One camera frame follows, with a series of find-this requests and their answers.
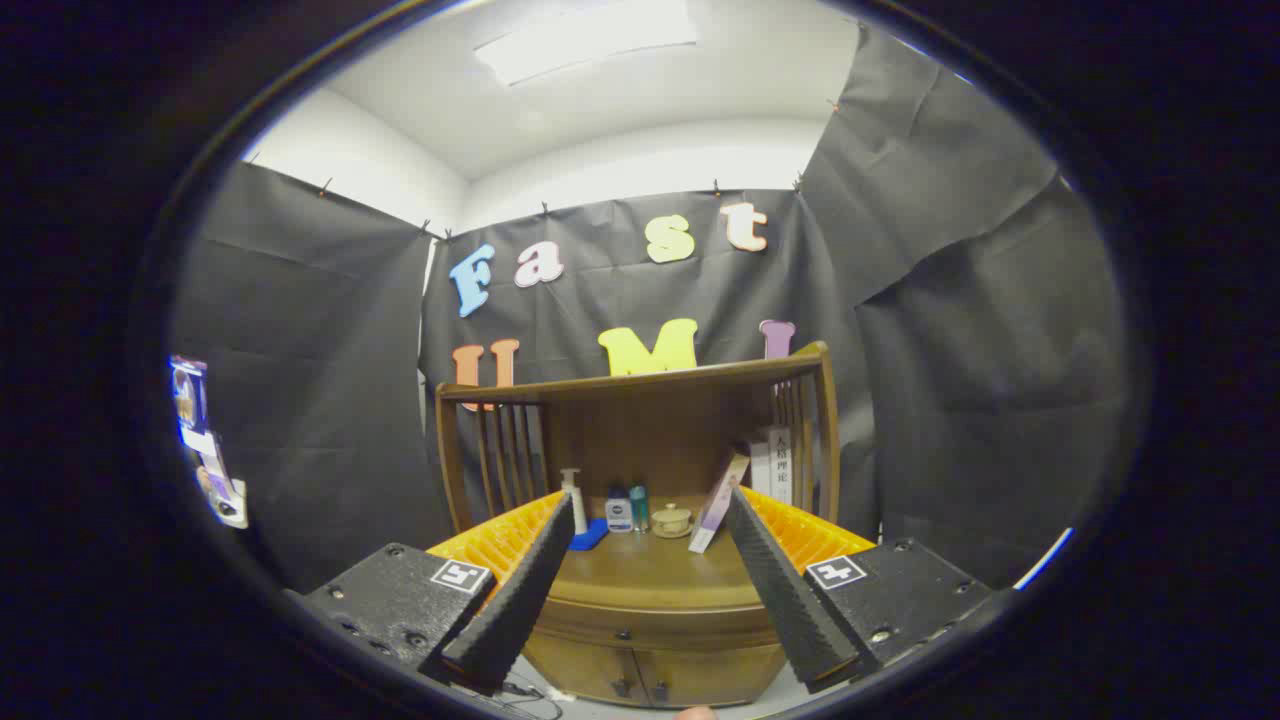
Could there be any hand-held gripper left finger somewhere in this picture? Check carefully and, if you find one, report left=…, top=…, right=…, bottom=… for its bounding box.
left=285, top=490, right=577, bottom=696

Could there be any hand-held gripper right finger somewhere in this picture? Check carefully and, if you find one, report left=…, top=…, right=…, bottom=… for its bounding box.
left=722, top=485, right=996, bottom=693

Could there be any wooden drawer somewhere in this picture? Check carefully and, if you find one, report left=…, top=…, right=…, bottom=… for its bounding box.
left=530, top=598, right=786, bottom=651

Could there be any wooden cabinet door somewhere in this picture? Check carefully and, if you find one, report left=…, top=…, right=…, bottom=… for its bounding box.
left=635, top=645, right=786, bottom=709
left=525, top=640, right=641, bottom=701

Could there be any wooden countertop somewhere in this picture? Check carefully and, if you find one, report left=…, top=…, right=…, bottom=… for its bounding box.
left=545, top=500, right=766, bottom=611

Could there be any wooden cabinet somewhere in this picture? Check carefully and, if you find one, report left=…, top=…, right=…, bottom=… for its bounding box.
left=435, top=340, right=841, bottom=709

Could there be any white pump bottle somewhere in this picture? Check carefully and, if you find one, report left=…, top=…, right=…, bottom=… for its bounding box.
left=560, top=468, right=589, bottom=536

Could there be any purple and white book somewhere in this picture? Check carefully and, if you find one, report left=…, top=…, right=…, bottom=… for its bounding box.
left=688, top=450, right=751, bottom=554

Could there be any white book with black title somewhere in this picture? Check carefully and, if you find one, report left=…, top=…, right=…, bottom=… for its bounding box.
left=768, top=425, right=796, bottom=506

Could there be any white and purple clutter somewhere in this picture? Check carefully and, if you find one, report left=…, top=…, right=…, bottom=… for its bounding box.
left=170, top=355, right=249, bottom=529

